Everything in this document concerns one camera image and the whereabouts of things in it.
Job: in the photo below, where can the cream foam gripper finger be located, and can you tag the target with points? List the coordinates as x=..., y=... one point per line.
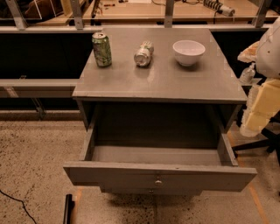
x=263, y=103

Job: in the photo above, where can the green soda can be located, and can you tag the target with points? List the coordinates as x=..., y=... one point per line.
x=102, y=51

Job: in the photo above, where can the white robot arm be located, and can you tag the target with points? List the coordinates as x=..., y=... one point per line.
x=265, y=53

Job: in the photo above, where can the silver can lying down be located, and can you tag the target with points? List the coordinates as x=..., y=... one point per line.
x=143, y=55

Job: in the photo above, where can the metal drawer knob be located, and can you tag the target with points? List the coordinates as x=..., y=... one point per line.
x=158, y=182

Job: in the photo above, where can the open top drawer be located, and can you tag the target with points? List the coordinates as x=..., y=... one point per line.
x=187, y=157

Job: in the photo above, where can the clear pump bottle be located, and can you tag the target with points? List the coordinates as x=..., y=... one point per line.
x=248, y=74

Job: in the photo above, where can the black office chair base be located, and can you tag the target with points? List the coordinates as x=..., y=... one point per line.
x=271, y=141

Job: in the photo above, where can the white bowl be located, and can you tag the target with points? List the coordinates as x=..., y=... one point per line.
x=188, y=52

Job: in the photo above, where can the white power strip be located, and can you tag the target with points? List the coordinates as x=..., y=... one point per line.
x=221, y=8

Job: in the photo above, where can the grey wooden cabinet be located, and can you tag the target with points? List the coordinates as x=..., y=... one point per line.
x=163, y=92

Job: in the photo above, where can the black bar on floor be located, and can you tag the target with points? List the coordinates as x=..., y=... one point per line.
x=69, y=206

